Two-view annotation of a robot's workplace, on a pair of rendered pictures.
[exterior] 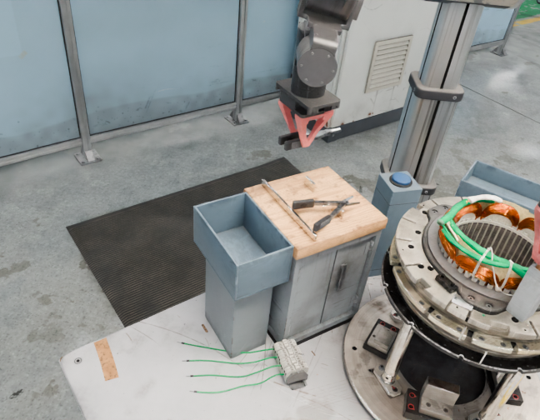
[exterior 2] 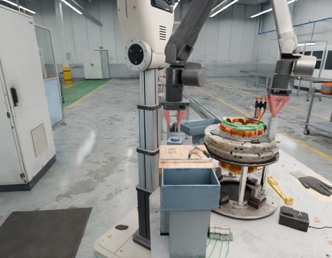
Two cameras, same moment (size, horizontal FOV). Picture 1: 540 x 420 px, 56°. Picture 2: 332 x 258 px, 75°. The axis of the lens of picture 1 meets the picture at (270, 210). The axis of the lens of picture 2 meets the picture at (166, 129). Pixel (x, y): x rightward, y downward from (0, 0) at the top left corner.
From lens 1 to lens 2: 73 cm
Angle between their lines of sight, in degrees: 53
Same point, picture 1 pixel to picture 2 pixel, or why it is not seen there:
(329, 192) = (179, 150)
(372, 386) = (241, 211)
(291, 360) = (223, 228)
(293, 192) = (172, 156)
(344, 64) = (22, 147)
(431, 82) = (152, 102)
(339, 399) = (242, 226)
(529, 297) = (274, 128)
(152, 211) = not seen: outside the picture
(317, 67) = (202, 77)
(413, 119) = (152, 120)
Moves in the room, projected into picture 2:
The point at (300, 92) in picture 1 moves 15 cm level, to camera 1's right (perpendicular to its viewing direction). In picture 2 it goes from (178, 100) to (198, 93)
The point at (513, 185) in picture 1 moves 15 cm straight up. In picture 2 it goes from (194, 125) to (195, 100)
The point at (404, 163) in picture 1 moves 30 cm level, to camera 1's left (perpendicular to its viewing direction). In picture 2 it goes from (153, 141) to (113, 160)
